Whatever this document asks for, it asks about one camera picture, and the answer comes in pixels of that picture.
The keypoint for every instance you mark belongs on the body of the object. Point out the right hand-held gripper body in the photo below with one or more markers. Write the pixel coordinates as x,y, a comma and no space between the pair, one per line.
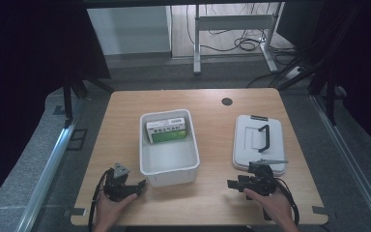
261,180

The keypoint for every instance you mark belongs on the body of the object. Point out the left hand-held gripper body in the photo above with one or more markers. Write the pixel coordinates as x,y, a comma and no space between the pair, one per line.
115,187

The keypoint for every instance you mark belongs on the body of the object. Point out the white plastic bin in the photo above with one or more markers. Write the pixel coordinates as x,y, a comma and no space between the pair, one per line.
169,158

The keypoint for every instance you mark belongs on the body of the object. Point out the person's left hand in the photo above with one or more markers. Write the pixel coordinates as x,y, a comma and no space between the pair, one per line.
109,211

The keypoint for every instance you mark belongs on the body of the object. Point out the person's right hand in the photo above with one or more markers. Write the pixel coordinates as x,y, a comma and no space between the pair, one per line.
272,208

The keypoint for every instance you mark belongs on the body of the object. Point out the green and white carton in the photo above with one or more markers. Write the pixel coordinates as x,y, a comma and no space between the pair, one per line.
165,130

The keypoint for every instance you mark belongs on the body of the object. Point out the black round desk grommet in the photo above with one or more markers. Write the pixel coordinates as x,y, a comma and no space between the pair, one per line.
227,101

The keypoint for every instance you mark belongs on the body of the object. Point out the black metal stand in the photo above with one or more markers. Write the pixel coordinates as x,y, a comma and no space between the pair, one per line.
330,96
72,88

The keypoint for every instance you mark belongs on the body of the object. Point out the white cabinet panel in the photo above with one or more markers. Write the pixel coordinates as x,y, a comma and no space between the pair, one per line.
128,30

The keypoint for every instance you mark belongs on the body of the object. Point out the grey table corner bracket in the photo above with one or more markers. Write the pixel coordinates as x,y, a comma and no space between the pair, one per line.
75,211
322,211

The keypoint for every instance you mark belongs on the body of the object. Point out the aluminium floor rail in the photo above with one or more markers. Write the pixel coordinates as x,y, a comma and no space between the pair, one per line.
46,174
351,161

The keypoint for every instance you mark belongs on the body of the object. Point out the grey metal desk frame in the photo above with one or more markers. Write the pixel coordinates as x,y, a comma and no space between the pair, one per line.
232,23

